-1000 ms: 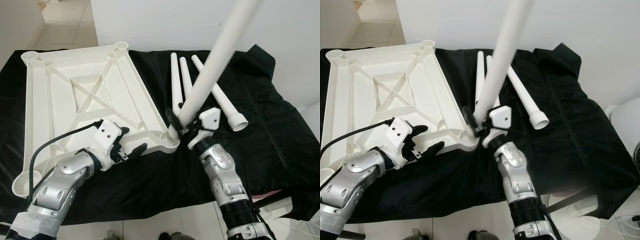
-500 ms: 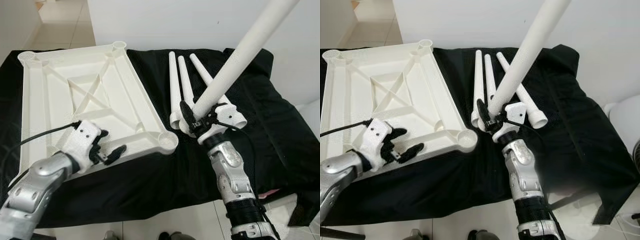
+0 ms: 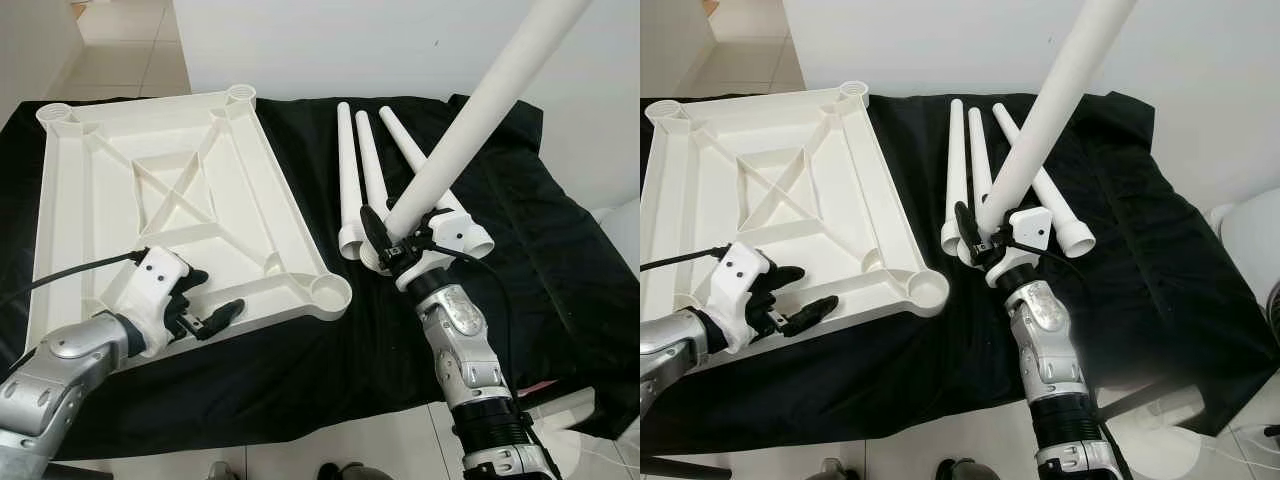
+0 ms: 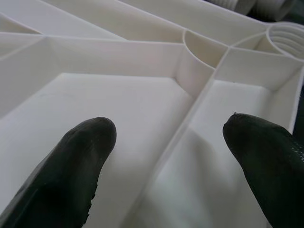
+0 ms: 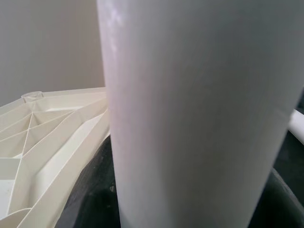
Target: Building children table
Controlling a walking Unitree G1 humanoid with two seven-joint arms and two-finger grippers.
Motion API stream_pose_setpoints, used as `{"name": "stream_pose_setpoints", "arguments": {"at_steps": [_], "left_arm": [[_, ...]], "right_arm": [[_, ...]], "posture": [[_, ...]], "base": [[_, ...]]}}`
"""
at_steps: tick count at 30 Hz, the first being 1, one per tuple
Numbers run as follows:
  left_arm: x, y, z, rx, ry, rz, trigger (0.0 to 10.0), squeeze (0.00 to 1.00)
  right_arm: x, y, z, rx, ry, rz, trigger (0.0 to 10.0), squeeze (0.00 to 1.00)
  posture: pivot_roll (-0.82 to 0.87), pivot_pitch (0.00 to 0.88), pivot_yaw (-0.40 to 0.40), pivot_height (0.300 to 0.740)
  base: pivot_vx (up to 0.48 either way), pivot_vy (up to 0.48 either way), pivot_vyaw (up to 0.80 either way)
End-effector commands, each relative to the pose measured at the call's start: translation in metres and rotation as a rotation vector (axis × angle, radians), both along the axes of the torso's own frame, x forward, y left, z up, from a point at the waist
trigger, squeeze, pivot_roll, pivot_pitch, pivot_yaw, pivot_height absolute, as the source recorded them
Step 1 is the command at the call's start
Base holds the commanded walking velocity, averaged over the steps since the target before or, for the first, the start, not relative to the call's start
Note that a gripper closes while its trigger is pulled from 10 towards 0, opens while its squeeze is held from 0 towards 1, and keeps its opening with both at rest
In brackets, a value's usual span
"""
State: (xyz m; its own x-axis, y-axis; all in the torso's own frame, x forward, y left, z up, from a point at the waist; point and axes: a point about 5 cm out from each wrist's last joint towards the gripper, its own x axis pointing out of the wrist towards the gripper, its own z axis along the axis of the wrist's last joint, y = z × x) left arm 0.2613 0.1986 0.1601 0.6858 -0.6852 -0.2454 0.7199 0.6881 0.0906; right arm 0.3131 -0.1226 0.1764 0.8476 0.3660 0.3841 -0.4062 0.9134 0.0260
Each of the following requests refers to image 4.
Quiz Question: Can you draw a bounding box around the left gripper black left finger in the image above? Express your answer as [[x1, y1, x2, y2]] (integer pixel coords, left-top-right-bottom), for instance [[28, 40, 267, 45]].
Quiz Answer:
[[0, 116, 117, 228]]

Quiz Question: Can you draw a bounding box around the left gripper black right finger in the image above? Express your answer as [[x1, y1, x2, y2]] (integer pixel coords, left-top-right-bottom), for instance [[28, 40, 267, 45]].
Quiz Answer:
[[222, 113, 304, 228]]

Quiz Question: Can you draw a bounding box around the white plastic table top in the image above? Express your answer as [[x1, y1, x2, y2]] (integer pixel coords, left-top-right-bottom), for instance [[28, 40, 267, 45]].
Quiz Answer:
[[0, 0, 304, 228]]

